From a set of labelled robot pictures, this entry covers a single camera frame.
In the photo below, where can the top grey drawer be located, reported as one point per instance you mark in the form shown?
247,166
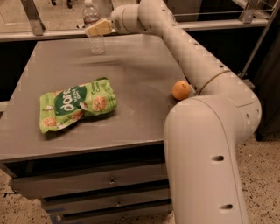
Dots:
80,181

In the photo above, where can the grey drawer cabinet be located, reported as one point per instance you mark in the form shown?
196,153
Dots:
141,72

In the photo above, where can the middle grey drawer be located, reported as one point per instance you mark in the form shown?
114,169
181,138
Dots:
119,200

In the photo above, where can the metal frame rail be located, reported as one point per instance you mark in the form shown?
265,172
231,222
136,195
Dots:
62,19

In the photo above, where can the orange fruit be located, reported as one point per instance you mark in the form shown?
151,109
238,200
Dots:
181,90

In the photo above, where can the clear plastic water bottle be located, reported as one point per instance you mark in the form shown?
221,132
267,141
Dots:
91,17

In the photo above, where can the bottom grey drawer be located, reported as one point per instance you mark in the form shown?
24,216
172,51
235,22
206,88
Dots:
121,215

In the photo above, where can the grey drawer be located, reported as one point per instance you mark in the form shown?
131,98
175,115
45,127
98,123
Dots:
119,200
80,181
121,215

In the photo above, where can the green rice chip bag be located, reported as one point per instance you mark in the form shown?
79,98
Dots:
60,109

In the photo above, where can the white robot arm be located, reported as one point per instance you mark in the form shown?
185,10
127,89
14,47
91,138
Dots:
201,133

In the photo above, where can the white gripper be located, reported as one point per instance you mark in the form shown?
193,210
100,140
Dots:
117,24

